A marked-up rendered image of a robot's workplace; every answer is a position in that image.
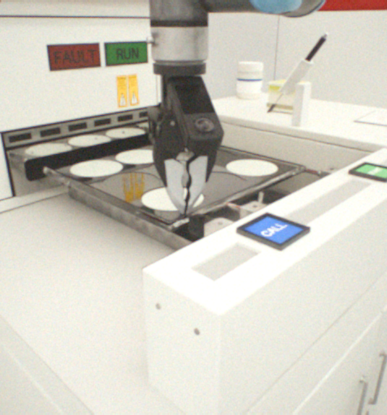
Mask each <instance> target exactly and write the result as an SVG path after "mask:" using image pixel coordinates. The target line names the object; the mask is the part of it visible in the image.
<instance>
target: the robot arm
mask: <svg viewBox="0 0 387 415"><path fill-rule="evenodd" d="M148 4H149V21H150V22H149V26H150V34H151V36H147V37H146V42H147V43H148V44H151V59H152V60H153V61H156V62H154V63H153V74H154V75H160V76H161V102H159V104H158V105H148V140H149V141H150V142H151V143H152V144H153V151H152V159H153V164H154V168H155V170H156V171H157V172H158V174H159V176H160V177H161V180H162V181H163V186H164V187H165V189H166V192H167V194H168V196H169V197H170V200H171V202H172V204H173V205H174V207H175V208H177V209H178V210H179V211H180V212H181V213H182V214H184V213H189V211H190V210H191V209H192V208H193V206H194V205H196V202H197V200H198V199H199V197H200V195H201V193H202V192H203V189H204V187H205V183H206V182H207V181H208V179H209V176H210V174H211V172H212V170H213V166H215V163H216V159H217V150H219V149H220V148H221V143H222V140H223V137H224V134H225V132H224V130H223V128H222V125H221V122H220V119H219V117H218V115H217V111H216V110H215V106H213V103H212V101H211V98H210V96H209V93H208V90H207V88H206V85H205V83H204V80H203V78H202V76H193V75H205V74H206V62H204V61H206V60H207V59H208V58H209V29H208V27H209V22H208V21H209V13H257V14H265V15H282V16H285V17H288V18H301V17H304V16H307V15H310V14H313V13H314V12H316V11H318V10H319V9H320V8H321V7H322V6H323V5H324V4H325V0H148ZM151 27H171V28H151ZM150 118H151V125H150ZM184 152H190V153H191V154H190V158H189V159H188V160H187V161H186V179H187V184H186V188H187V195H186V198H185V199H184V197H183V194H184V188H183V184H182V177H183V175H184V165H183V163H182V162H181V161H179V160H177V159H174V158H173V157H178V156H179V154H180V153H184ZM172 156H173V157H172Z"/></svg>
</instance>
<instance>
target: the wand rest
mask: <svg viewBox="0 0 387 415"><path fill-rule="evenodd" d="M311 66H312V60H311V61H310V62H308V61H306V60H304V59H302V58H301V59H300V61H299V63H298V64H297V65H296V68H295V69H294V70H292V72H291V73H290V75H289V76H288V78H287V79H286V81H285V82H284V84H283V85H282V87H281V88H280V90H279V92H281V93H283V95H284V96H285V95H287V96H288V95H290V94H292V93H293V92H294V91H295V103H294V112H293V113H292V122H291V125H296V126H299V127H300V126H302V125H305V124H307V115H308V107H309V99H310V92H311V84H312V83H305V82H302V83H300V81H301V79H302V78H303V77H304V76H305V75H306V73H307V72H308V70H309V69H310V68H311Z"/></svg>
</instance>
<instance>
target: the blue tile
mask: <svg viewBox="0 0 387 415"><path fill-rule="evenodd" d="M245 230H247V231H249V232H252V233H256V234H259V235H260V236H263V237H266V238H268V239H271V240H274V241H276V242H277V243H280V244H281V243H282V242H284V241H285V240H286V239H287V238H289V237H291V236H294V235H295V234H297V233H298V232H300V231H301V230H302V229H300V228H297V227H294V226H293V225H288V224H285V222H282V221H280V220H276V219H273V218H270V217H266V218H264V219H263V220H260V221H258V222H256V224H254V225H252V226H250V227H248V228H246V229H245Z"/></svg>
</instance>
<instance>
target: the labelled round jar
mask: <svg viewBox="0 0 387 415"><path fill-rule="evenodd" d="M262 70H263V62H239V63H238V71H239V72H238V78H237V97H238V98H239V99H244V100H255V99H260V98H261V91H262V75H263V73H262V72H261V71H262Z"/></svg>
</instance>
